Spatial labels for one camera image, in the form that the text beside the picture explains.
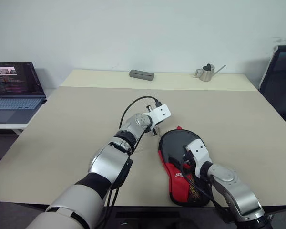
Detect open laptop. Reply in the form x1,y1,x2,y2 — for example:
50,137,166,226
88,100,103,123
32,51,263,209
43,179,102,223
0,62,48,124

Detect black red paddle case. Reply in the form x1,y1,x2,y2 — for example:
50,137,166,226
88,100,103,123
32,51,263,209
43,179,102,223
157,125,211,207

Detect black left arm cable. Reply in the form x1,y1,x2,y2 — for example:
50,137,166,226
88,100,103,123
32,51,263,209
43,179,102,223
104,95,163,208

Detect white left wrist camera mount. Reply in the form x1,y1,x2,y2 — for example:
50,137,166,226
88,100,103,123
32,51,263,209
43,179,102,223
146,104,173,126

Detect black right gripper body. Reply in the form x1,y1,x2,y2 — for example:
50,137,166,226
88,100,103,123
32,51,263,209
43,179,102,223
181,149,199,173

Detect black table frame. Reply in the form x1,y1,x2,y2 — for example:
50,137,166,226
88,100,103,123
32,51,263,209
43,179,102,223
102,205,230,220

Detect small metal watering can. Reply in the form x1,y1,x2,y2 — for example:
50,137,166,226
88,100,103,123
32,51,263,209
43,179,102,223
193,63,227,83

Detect beige table mat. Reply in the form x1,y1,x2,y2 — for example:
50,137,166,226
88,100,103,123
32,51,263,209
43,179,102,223
0,86,286,208

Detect black office chair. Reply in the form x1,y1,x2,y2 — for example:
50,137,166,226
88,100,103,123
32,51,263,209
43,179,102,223
258,45,286,133

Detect grey rectangular block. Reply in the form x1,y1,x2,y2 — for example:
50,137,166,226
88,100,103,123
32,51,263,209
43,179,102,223
129,69,155,82

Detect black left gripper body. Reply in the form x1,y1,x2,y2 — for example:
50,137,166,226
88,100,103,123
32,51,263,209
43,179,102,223
145,105,163,138

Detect white side table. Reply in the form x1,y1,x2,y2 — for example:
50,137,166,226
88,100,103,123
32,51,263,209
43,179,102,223
0,99,50,137

